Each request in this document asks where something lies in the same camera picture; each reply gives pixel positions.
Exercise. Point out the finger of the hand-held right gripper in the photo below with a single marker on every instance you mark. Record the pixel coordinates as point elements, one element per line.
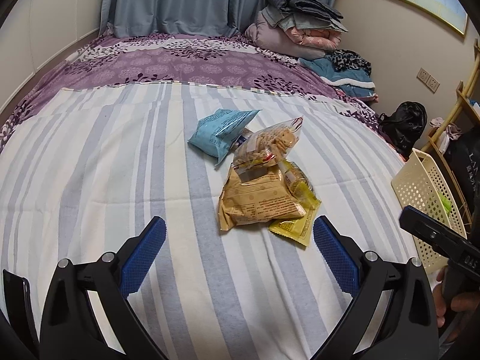
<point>425,228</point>

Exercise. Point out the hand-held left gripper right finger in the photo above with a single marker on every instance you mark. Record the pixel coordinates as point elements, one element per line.
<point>335,257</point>

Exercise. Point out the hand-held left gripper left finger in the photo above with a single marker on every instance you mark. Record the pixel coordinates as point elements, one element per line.
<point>144,258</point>

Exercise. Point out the cream perforated plastic basket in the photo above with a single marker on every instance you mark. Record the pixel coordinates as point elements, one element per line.
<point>420,187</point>

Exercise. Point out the yellow-green snack packet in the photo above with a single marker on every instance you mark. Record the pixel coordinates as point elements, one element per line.
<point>296,225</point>

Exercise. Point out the tan snack packet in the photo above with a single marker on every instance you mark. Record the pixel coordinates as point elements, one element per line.
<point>255,198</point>

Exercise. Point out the clear bag of crackers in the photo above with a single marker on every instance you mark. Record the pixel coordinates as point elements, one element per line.
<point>270,142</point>

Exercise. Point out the light blue snack packet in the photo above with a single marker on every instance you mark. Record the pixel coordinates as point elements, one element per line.
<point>217,135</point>

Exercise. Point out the person's right hand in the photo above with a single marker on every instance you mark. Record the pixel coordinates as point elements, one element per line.
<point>438,300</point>

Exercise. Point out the striped blanket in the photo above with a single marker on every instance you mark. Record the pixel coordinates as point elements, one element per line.
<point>150,180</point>

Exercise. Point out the black lettered bag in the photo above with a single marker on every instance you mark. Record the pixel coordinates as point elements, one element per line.
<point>465,157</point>

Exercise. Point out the pale pink cloth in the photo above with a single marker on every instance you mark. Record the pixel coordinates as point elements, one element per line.
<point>450,129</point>

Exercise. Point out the bamboo shelf rack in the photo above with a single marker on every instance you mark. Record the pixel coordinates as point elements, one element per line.
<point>460,89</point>

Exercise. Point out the leopard print cloth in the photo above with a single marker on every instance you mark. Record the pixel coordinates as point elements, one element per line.
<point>350,60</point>

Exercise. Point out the blue fleece blanket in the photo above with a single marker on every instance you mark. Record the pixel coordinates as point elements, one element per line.
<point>330,69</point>

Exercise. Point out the purple floral bed sheet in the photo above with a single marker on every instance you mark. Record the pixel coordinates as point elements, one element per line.
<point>168,60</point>

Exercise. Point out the pink floral quilt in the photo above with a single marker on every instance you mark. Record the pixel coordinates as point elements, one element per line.
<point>315,37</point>

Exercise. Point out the light grey folded blanket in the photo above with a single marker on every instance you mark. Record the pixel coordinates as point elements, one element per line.
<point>273,17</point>

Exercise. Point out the dark grey folded blanket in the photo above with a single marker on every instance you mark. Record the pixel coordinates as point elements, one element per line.
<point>300,3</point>

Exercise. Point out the white wardrobe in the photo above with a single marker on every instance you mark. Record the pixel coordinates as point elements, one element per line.
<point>48,7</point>

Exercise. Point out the white wall socket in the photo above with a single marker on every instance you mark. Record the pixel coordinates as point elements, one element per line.
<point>423,75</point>
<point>434,84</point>

